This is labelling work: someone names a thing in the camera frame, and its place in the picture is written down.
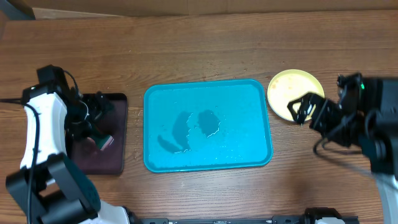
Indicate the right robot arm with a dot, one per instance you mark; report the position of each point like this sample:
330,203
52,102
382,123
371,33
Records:
364,116

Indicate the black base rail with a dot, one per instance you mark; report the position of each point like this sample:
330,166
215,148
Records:
317,215

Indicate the yellow round plate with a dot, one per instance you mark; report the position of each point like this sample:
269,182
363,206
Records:
289,85

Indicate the pink and green sponge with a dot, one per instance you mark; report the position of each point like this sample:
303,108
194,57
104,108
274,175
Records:
102,141

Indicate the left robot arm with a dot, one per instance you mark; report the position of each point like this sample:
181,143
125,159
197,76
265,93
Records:
49,187

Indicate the black square water tray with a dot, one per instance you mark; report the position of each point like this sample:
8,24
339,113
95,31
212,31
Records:
110,161

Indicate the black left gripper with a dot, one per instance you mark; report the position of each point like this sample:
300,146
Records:
99,109

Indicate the blue plastic tray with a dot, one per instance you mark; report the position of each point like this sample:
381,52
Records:
206,126

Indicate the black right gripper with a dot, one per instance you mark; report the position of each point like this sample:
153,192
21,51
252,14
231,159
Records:
327,111

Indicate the brown cardboard backdrop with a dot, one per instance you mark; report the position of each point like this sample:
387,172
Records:
55,9

